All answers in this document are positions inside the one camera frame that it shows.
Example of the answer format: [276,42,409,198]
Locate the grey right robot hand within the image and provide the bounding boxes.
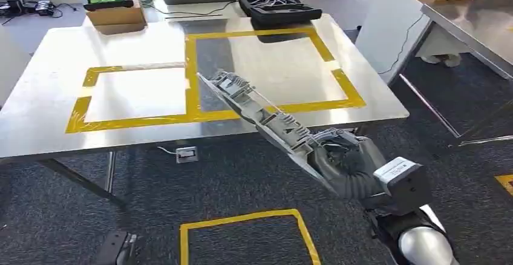
[309,128,388,200]

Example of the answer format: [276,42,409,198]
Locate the grey plastic wheel hubcap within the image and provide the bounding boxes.
[196,70,346,194]

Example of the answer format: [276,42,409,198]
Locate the white desk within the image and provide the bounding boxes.
[82,0,283,28]
[355,0,434,86]

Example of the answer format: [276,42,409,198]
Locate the person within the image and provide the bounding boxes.
[414,24,472,68]

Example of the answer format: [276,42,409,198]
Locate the yellow floor tape outline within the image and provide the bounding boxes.
[495,174,513,197]
[179,209,322,265]

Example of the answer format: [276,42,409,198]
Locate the grey floor socket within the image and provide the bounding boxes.
[175,146,199,164]

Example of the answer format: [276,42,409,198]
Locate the black open carry case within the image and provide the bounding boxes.
[238,0,323,27]

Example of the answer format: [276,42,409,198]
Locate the steel bench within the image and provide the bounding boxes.
[399,0,513,148]

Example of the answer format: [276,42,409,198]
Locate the steel table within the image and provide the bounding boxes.
[0,13,410,210]

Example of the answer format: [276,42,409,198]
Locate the open cardboard box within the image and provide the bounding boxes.
[85,0,148,36]

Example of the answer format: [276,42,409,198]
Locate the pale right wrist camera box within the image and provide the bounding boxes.
[373,157,434,216]

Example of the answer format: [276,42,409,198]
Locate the thin black hanging cable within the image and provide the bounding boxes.
[377,12,426,76]

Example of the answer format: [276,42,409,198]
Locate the white cable bundle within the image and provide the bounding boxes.
[250,0,290,8]

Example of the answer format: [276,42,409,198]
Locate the black laptop cable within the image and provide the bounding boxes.
[153,0,240,19]

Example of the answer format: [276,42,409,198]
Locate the black chargers with cables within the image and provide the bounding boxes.
[0,0,77,20]

